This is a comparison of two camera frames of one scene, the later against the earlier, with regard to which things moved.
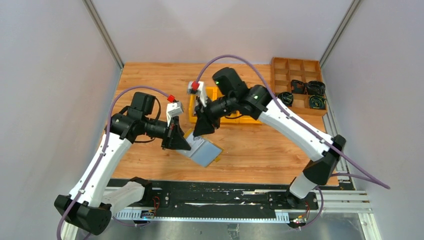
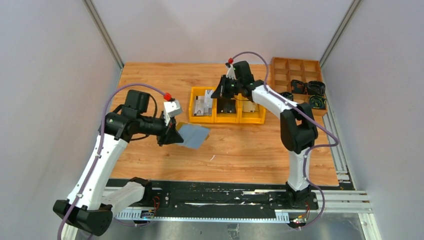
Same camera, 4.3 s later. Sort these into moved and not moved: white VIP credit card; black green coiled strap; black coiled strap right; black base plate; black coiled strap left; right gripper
Moved: white VIP credit card; right gripper
Not moved: black base plate; black green coiled strap; black coiled strap left; black coiled strap right
